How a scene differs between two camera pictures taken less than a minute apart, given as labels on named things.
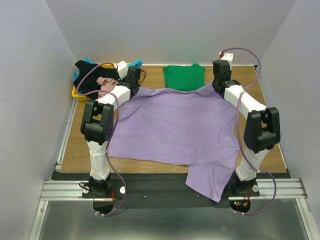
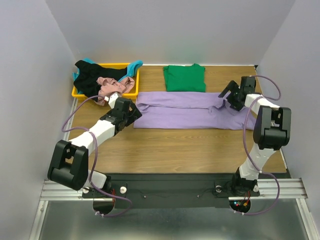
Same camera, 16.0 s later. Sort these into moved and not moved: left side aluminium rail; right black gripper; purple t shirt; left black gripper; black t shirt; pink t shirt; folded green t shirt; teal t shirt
Moved: left black gripper; purple t shirt; right black gripper
Not moved: left side aluminium rail; pink t shirt; teal t shirt; black t shirt; folded green t shirt
